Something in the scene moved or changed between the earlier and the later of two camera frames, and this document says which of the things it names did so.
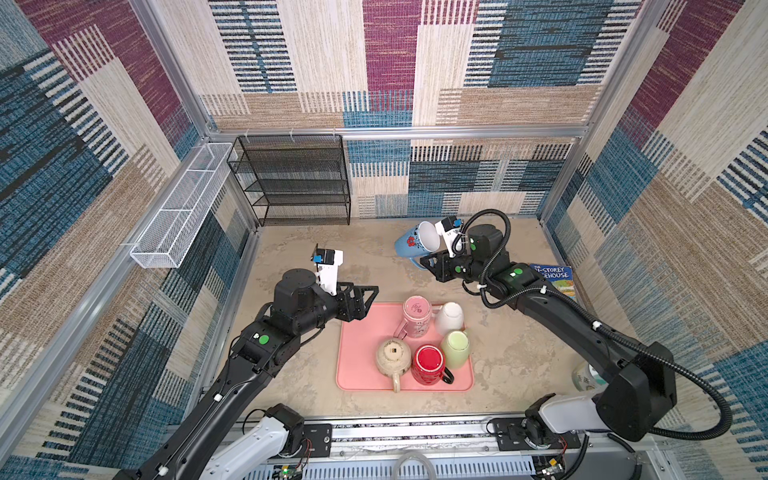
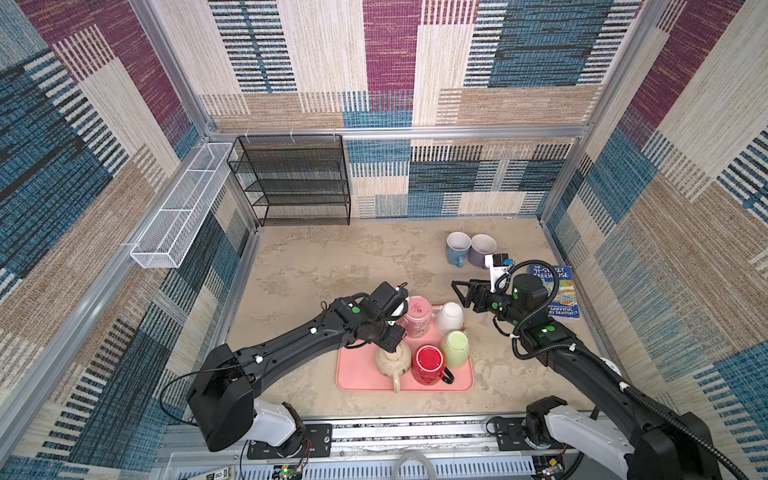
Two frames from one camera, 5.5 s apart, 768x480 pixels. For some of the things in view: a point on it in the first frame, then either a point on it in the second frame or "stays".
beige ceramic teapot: [393, 358] stays
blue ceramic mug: [422, 239] → [458, 244]
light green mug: [456, 349] stays
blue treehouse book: [560, 276] stays
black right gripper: [442, 265] → [482, 289]
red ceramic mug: [428, 365] stays
